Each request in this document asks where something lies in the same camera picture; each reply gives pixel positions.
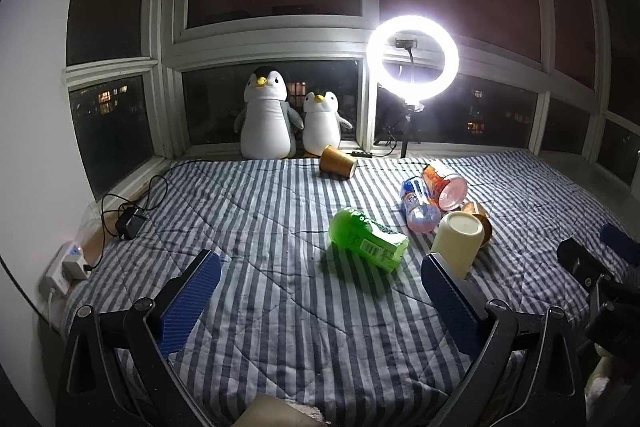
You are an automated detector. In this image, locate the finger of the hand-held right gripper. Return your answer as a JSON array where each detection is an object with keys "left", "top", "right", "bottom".
[
  {"left": 557, "top": 238, "right": 617, "bottom": 292},
  {"left": 599, "top": 223, "right": 640, "bottom": 269}
]

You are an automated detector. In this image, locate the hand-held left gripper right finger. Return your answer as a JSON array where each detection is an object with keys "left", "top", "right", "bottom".
[{"left": 420, "top": 252, "right": 588, "bottom": 427}]

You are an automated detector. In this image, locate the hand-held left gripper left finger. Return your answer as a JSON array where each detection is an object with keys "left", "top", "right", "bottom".
[{"left": 54, "top": 249, "right": 222, "bottom": 427}]

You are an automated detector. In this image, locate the green plastic bottle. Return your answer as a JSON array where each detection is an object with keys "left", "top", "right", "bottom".
[{"left": 328, "top": 207, "right": 410, "bottom": 272}]

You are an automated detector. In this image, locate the person's right forearm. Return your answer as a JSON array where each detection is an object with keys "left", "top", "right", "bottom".
[{"left": 586, "top": 343, "right": 640, "bottom": 427}]

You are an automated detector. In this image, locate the cream plastic cup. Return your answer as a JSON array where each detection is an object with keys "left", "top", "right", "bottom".
[{"left": 430, "top": 211, "right": 485, "bottom": 281}]

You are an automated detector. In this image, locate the orange translucent plastic cup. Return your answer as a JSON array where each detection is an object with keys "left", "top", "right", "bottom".
[{"left": 422, "top": 162, "right": 469, "bottom": 212}]

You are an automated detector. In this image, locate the striped blue white blanket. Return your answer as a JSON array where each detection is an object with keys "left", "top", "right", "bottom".
[{"left": 64, "top": 149, "right": 640, "bottom": 427}]

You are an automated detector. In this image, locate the black power adapter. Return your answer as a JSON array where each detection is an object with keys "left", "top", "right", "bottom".
[{"left": 115, "top": 206, "right": 147, "bottom": 241}]

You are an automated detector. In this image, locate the blue clear plastic bottle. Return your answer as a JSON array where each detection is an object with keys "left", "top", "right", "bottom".
[{"left": 399, "top": 177, "right": 443, "bottom": 234}]

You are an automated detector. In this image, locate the white power strip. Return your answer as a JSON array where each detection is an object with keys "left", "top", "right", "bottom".
[{"left": 44, "top": 242, "right": 94, "bottom": 296}]

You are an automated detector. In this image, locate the black tripod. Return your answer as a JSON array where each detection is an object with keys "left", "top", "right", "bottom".
[{"left": 384, "top": 103, "right": 422, "bottom": 160}]

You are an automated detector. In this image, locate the large penguin plush toy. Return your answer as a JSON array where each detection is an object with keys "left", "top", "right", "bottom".
[{"left": 234, "top": 65, "right": 305, "bottom": 160}]

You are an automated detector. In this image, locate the small penguin plush toy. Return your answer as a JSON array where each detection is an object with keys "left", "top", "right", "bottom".
[{"left": 301, "top": 91, "right": 354, "bottom": 158}]

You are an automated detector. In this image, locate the black phone holder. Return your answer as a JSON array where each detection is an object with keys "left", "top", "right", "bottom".
[{"left": 394, "top": 37, "right": 419, "bottom": 78}]

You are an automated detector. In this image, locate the black adapter cable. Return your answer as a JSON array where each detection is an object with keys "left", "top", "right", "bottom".
[{"left": 85, "top": 175, "right": 172, "bottom": 270}]

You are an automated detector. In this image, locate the black ring light cable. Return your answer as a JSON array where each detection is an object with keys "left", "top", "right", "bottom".
[{"left": 349, "top": 134, "right": 402, "bottom": 158}]

